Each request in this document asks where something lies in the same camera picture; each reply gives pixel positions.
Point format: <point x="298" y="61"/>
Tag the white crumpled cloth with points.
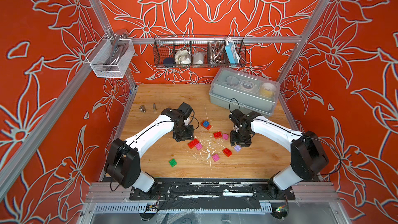
<point x="182" y="57"/>

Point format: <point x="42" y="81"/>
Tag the pink lego brick lower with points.
<point x="215" y="157"/>

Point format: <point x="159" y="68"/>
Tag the clear plastic wall bin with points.
<point x="102" y="53"/>

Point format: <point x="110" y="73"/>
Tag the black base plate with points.
<point x="166" y="188"/>

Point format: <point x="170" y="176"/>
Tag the dark blue round object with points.
<point x="169" y="62"/>

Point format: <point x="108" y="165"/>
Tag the metal tongs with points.
<point x="118" y="49"/>

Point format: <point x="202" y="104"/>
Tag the yellow tape roll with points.
<point x="267" y="90"/>

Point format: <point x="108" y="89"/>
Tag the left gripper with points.
<point x="190" y="136"/>

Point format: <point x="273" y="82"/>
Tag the long red lego brick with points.
<point x="193" y="143"/>

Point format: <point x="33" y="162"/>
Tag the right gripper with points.
<point x="244" y="143"/>

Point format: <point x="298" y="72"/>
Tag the blue lego brick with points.
<point x="205" y="124"/>

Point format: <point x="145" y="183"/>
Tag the green lego brick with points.
<point x="173" y="163"/>

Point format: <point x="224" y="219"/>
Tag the clear plastic storage box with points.
<point x="232" y="89"/>

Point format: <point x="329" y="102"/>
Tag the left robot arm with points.
<point x="123" y="162"/>

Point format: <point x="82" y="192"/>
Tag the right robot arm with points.
<point x="258" y="124"/>

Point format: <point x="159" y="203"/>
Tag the blue white box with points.
<point x="232" y="54"/>

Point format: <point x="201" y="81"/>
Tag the lilac lego brick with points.
<point x="237" y="148"/>

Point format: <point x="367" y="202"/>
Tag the pink lego brick left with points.
<point x="199" y="146"/>

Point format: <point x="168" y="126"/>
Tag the black wire basket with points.
<point x="211" y="46"/>

